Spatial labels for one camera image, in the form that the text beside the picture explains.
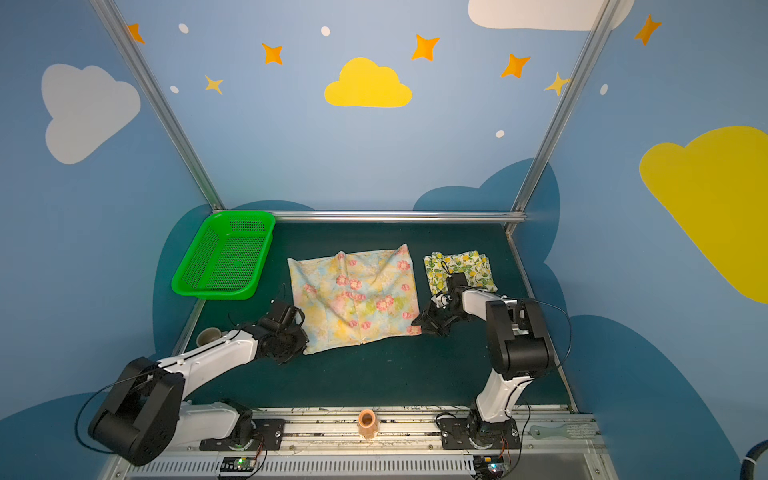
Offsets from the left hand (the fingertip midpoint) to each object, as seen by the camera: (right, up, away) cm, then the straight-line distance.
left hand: (314, 345), depth 89 cm
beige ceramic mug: (-31, +4, -2) cm, 31 cm away
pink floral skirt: (+12, +12, +12) cm, 21 cm away
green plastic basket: (-39, +25, +23) cm, 52 cm away
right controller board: (+47, -24, -17) cm, 55 cm away
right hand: (+32, +6, +4) cm, 33 cm away
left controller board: (-14, -23, -18) cm, 33 cm away
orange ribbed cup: (+18, -11, -23) cm, 31 cm away
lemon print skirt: (+55, +23, +18) cm, 62 cm away
